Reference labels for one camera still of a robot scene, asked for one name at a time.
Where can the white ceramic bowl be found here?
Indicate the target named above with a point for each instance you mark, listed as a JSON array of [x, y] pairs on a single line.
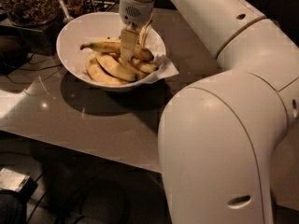
[[102, 25]]

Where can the silver box on floor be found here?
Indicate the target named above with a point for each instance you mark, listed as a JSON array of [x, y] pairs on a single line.
[[12, 180]]

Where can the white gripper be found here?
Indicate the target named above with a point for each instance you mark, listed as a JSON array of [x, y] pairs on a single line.
[[135, 10]]

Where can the white spoon utensil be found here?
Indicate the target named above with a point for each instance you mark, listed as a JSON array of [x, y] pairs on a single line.
[[67, 17]]

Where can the right small yellow banana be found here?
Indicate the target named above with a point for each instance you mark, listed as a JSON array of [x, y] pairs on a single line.
[[143, 66]]

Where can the thin yellow banana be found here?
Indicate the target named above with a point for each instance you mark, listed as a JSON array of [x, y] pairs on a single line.
[[139, 74]]

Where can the white paper liner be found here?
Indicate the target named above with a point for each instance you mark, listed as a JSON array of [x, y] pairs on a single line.
[[99, 63]]

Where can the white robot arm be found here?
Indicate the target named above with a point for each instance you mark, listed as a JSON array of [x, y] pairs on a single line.
[[216, 136]]

